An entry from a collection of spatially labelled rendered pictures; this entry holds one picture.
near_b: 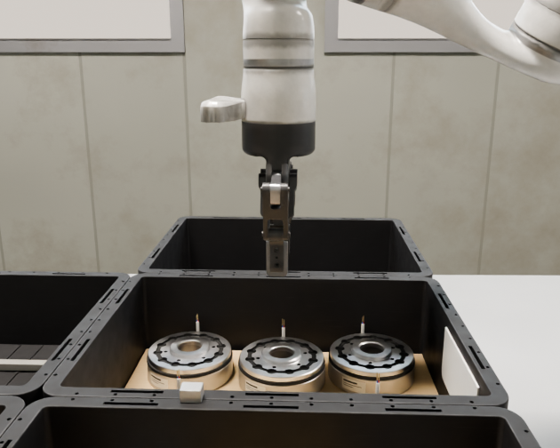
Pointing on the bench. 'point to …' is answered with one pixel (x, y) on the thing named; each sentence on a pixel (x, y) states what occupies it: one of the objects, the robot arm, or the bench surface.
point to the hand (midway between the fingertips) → (278, 252)
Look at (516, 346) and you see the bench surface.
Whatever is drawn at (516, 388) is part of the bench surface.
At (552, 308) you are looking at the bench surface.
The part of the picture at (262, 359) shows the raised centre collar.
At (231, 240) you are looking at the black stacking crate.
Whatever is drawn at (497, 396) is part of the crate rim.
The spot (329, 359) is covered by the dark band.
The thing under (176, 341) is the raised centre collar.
